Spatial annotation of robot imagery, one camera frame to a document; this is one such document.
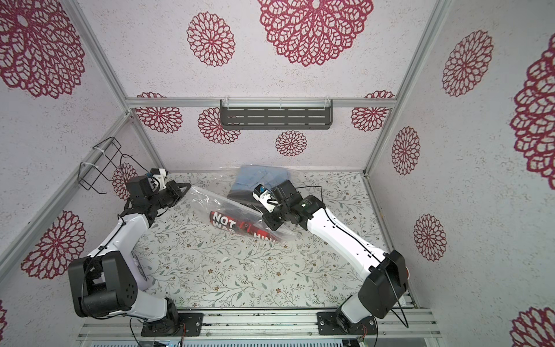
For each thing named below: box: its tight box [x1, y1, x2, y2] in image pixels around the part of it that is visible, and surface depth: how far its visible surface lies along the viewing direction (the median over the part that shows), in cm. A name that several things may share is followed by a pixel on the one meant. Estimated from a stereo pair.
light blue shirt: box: [231, 165, 290, 192], surface depth 119 cm
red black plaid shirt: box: [209, 203, 278, 243], surface depth 86 cm
